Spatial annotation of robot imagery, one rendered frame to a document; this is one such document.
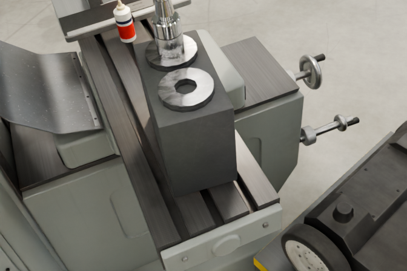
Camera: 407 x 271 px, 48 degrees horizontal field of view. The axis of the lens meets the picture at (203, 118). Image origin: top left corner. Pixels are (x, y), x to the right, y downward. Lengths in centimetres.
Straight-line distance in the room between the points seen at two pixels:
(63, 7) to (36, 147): 37
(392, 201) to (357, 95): 118
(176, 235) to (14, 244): 57
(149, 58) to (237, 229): 33
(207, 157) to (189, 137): 7
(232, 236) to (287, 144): 67
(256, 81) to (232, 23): 157
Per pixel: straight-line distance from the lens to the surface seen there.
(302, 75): 148
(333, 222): 122
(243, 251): 163
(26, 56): 128
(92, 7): 121
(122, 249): 152
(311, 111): 231
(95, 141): 114
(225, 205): 82
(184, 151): 74
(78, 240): 141
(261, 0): 307
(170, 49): 77
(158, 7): 74
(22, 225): 124
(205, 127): 71
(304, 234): 122
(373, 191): 132
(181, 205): 82
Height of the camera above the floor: 165
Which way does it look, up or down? 46 degrees down
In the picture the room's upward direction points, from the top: 7 degrees counter-clockwise
